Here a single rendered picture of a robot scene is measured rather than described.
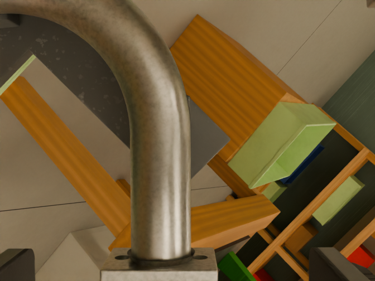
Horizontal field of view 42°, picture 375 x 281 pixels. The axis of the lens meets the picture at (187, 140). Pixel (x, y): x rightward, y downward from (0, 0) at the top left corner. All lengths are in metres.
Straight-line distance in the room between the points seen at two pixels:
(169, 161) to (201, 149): 0.05
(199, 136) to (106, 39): 0.08
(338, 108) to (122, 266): 6.09
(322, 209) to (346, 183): 0.40
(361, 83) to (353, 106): 0.29
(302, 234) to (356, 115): 1.59
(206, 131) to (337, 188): 5.44
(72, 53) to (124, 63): 0.06
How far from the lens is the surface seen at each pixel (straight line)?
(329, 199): 5.73
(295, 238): 5.88
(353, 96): 6.29
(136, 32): 0.23
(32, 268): 0.16
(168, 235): 0.24
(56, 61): 0.29
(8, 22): 0.29
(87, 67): 0.29
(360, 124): 6.25
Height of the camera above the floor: 1.23
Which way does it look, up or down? 20 degrees down
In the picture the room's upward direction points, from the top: 136 degrees clockwise
